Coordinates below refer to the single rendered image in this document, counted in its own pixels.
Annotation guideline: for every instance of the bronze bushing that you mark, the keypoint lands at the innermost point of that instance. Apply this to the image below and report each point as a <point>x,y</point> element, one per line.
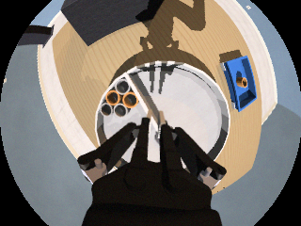
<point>111,100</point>
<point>127,102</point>
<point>241,82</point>

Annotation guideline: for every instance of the blue plastic crate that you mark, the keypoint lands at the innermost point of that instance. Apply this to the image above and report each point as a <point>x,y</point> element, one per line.
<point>240,67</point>

